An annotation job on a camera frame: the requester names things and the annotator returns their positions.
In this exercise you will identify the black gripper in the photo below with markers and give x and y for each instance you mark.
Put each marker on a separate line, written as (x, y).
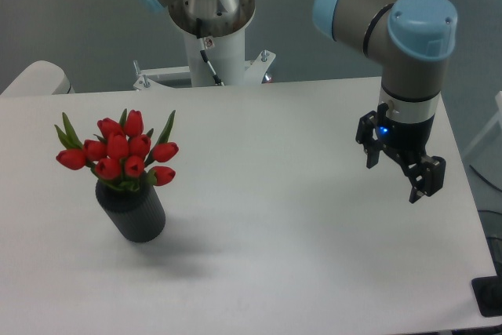
(406, 144)

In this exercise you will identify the red tulip bouquet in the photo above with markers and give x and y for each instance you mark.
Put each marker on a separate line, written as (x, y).
(122, 156)

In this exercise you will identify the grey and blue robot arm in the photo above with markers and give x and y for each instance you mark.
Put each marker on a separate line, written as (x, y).
(412, 40)

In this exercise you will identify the dark grey ribbed vase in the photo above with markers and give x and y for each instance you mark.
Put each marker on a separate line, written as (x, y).
(138, 215)

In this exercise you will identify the black device at table edge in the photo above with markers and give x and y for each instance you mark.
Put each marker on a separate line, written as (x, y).
(487, 292)

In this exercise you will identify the white chair back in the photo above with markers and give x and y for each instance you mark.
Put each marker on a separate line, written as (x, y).
(40, 78)

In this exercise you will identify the white furniture frame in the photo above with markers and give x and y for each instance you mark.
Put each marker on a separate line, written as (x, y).
(487, 134)

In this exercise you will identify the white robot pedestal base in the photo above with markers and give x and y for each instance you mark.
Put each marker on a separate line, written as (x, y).
(211, 61)

